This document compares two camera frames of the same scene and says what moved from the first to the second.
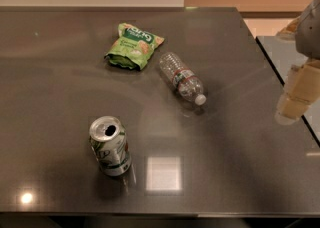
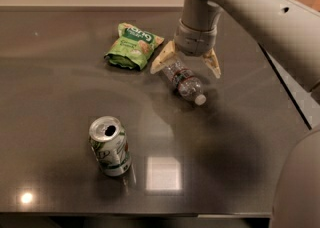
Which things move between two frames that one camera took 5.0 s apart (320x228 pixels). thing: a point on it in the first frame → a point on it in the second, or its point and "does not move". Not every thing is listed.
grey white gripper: (310, 35) → (194, 39)
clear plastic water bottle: (187, 83) does not move
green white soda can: (109, 141) does not move
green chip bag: (132, 47) does not move
